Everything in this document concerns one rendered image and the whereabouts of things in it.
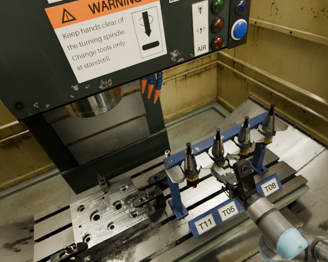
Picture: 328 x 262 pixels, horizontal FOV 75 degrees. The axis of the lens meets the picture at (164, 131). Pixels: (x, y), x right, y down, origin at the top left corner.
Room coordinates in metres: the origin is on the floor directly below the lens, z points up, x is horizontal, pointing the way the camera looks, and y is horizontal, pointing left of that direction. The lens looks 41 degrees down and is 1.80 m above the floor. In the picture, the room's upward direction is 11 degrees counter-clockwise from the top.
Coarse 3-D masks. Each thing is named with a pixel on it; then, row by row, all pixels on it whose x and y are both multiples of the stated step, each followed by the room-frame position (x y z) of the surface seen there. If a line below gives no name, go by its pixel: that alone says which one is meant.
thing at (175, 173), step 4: (176, 164) 0.48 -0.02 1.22; (168, 168) 0.47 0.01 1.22; (172, 168) 0.46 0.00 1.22; (176, 168) 0.46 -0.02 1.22; (180, 168) 0.46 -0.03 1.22; (168, 172) 0.45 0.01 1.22; (172, 172) 0.45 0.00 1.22; (176, 172) 0.44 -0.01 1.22; (180, 172) 0.44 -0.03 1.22; (172, 176) 0.43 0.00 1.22; (176, 176) 0.43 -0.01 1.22; (180, 176) 0.42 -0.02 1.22; (184, 176) 0.42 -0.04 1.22; (172, 180) 0.41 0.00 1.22; (176, 180) 0.41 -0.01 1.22; (180, 180) 0.41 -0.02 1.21
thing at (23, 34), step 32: (0, 0) 0.31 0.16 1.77; (32, 0) 0.32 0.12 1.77; (64, 0) 0.33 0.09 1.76; (160, 0) 0.37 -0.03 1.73; (192, 0) 0.38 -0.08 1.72; (0, 32) 0.30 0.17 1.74; (32, 32) 0.31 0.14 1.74; (192, 32) 0.38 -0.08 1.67; (224, 32) 0.40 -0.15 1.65; (0, 64) 0.29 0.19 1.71; (32, 64) 0.31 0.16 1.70; (64, 64) 0.32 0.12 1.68; (160, 64) 0.36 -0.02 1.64; (0, 96) 0.29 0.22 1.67; (32, 96) 0.30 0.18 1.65; (64, 96) 0.31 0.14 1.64
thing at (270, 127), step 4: (268, 112) 0.56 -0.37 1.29; (268, 116) 0.55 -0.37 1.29; (272, 116) 0.54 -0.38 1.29; (264, 120) 0.56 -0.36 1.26; (268, 120) 0.55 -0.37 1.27; (272, 120) 0.54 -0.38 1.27; (264, 124) 0.55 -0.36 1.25; (268, 124) 0.54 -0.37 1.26; (272, 124) 0.54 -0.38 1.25; (264, 128) 0.55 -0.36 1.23; (268, 128) 0.54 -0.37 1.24; (272, 128) 0.54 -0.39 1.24
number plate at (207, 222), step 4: (208, 216) 0.40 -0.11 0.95; (200, 220) 0.39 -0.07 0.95; (204, 220) 0.39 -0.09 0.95; (208, 220) 0.39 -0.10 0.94; (212, 220) 0.39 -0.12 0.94; (196, 224) 0.38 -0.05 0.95; (200, 224) 0.38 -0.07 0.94; (204, 224) 0.38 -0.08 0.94; (208, 224) 0.38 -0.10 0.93; (212, 224) 0.38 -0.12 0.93; (200, 228) 0.37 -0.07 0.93; (204, 228) 0.37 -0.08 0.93; (208, 228) 0.37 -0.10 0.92; (200, 232) 0.36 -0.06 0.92
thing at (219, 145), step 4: (216, 140) 0.48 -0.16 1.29; (220, 140) 0.48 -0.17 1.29; (216, 144) 0.48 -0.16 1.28; (220, 144) 0.48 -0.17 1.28; (212, 148) 0.49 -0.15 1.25; (216, 148) 0.48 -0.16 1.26; (220, 148) 0.47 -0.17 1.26; (212, 152) 0.48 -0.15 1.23; (216, 152) 0.47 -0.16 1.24; (220, 152) 0.47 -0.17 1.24
